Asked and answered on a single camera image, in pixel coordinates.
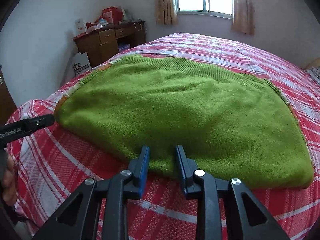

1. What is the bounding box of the person's left hand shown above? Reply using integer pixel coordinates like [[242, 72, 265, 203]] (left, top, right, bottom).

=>
[[2, 155, 17, 206]]

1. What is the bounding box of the white paper bag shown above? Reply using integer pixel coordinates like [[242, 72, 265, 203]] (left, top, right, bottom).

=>
[[72, 53, 91, 76]]

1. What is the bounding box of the wooden headboard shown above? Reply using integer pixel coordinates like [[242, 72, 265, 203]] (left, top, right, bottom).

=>
[[304, 58, 320, 69]]

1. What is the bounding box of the left beige curtain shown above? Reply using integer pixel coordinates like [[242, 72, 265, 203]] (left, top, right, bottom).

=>
[[155, 0, 177, 25]]

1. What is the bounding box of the brown wooden desk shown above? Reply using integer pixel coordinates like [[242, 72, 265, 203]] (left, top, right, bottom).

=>
[[73, 20, 146, 68]]

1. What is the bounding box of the beige curtain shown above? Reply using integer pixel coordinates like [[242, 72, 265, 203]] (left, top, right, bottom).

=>
[[232, 0, 255, 35], [155, 0, 177, 25]]

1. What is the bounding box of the red gift bag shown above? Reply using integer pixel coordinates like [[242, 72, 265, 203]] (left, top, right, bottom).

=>
[[101, 7, 123, 24]]

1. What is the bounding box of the patterned pillow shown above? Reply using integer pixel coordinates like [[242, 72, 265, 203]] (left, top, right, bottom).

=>
[[306, 66, 320, 85]]

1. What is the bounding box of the right beige curtain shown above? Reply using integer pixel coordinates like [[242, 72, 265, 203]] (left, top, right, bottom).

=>
[[232, 0, 255, 35]]

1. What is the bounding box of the green knitted sweater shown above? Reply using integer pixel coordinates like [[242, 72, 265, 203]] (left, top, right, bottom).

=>
[[54, 55, 314, 189]]

